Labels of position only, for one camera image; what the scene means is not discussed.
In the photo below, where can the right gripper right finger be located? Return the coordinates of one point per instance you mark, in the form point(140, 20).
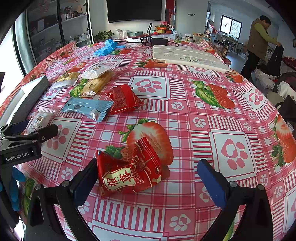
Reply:
point(256, 222)

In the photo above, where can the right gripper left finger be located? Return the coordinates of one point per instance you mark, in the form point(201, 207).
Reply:
point(43, 222)

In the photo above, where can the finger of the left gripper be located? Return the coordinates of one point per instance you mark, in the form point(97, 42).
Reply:
point(14, 128)
point(46, 133)

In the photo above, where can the pink white snack packet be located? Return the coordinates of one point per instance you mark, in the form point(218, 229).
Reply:
point(39, 120)

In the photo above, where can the light blue snack packet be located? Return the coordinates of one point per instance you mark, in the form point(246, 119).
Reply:
point(92, 108)

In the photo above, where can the yellow biscuit packet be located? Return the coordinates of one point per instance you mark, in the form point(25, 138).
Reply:
point(94, 86)

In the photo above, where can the white clear snack packet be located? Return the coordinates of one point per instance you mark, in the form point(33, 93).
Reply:
point(95, 71)

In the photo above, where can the red gold snack packet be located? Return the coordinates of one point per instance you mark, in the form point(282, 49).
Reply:
point(143, 171)

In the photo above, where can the blue gloved left hand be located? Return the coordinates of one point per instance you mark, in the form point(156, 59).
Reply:
point(16, 175)

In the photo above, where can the white tray box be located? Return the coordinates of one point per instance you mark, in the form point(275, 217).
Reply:
point(21, 104)

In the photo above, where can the strawberry pattern tablecloth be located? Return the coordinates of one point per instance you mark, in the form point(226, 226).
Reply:
point(189, 114)

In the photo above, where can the white shelf unit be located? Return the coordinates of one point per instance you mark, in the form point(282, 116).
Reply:
point(52, 24)

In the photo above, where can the blue rubber gloves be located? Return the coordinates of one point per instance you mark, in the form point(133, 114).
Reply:
point(109, 46)

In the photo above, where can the potted green plant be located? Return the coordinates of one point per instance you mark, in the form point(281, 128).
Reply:
point(103, 36)

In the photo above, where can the black power adapter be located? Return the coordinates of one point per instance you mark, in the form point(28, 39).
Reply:
point(159, 41)

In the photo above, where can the pile of clothes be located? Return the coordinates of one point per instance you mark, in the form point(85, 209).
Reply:
point(278, 85)

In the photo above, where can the red flower arrangement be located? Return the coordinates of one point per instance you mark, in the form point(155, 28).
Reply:
point(164, 25)

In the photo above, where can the white folded mat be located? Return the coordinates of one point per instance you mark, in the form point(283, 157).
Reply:
point(188, 57)

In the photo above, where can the person in brown vest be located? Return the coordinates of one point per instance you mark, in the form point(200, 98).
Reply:
point(257, 45)

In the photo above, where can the wall television screen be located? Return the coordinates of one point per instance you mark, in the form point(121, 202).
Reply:
point(134, 10)

